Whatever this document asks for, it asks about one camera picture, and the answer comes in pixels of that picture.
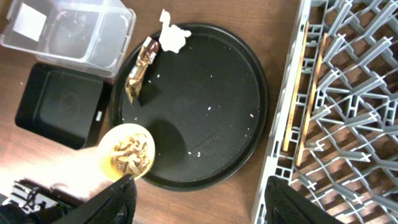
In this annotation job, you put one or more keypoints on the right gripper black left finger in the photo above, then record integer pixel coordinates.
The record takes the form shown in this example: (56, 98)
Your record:
(115, 204)

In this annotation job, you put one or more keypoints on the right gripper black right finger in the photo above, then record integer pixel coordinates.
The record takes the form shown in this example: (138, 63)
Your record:
(286, 206)

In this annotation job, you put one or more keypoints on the yellow bowl with food scraps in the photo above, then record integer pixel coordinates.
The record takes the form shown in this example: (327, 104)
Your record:
(126, 149)

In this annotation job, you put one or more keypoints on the wooden chopstick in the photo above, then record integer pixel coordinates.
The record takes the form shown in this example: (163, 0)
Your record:
(288, 130)
(311, 96)

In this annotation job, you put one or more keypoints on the brown gold snack wrapper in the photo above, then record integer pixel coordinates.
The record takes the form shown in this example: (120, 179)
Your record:
(145, 57)

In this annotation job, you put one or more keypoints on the white tissue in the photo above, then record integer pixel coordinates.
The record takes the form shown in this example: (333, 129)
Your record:
(172, 38)

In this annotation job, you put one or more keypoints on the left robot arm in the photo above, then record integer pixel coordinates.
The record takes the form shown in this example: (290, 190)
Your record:
(32, 203)

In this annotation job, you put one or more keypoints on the grey dishwasher rack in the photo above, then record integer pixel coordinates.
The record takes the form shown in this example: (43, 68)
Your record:
(349, 164)

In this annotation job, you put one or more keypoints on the black rectangular tray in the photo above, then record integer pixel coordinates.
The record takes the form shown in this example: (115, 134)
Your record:
(64, 105)

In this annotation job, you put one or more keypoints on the black round tray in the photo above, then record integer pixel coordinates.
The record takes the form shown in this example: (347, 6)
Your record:
(206, 108)

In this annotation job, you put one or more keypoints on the clear plastic bin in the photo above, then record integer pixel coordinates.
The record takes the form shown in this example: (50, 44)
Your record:
(90, 36)

